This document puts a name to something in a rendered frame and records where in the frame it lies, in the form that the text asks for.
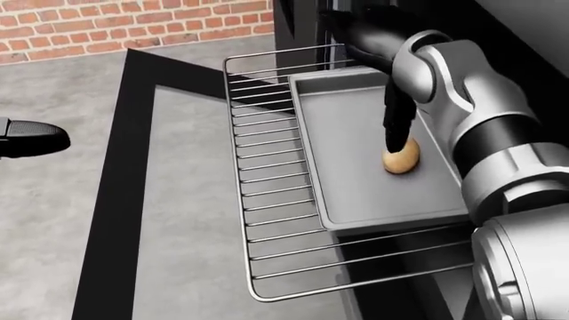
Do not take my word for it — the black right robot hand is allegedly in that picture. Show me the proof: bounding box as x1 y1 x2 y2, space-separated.
317 7 421 155

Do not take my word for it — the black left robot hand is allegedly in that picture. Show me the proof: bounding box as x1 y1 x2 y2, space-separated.
0 116 72 160

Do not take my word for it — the golden bread roll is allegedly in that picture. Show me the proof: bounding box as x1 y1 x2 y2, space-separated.
381 136 421 175

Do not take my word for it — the grey baking tray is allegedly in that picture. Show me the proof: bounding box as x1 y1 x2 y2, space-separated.
288 65 473 232

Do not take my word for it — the black glass oven door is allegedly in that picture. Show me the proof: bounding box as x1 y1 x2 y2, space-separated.
74 47 352 320

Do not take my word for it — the chrome wire oven rack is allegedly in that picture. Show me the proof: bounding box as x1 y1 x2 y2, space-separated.
221 43 473 301

